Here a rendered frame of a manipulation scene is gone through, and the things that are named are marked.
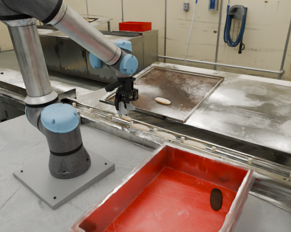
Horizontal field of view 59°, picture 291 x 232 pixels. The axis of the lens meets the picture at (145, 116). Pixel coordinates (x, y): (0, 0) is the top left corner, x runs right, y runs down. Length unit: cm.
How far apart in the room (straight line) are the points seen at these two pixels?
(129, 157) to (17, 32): 60
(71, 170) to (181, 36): 451
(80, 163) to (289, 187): 69
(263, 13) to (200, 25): 108
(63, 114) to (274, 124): 86
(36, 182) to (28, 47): 45
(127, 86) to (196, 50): 401
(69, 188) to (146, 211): 27
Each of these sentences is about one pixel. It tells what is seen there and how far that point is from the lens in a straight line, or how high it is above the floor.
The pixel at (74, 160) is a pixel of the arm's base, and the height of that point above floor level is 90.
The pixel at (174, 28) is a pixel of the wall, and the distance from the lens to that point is 530.
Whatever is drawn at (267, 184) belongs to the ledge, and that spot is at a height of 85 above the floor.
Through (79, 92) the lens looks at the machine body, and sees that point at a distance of 186.
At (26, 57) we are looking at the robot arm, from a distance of 94.
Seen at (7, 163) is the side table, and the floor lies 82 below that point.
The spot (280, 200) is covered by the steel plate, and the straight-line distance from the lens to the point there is 96.
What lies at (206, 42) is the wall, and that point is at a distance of 501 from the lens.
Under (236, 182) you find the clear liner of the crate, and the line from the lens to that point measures 91.
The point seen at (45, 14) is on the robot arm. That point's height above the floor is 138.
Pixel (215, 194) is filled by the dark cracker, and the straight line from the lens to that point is 89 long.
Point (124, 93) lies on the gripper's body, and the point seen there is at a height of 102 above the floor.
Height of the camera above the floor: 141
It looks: 25 degrees down
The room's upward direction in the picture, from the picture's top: 1 degrees counter-clockwise
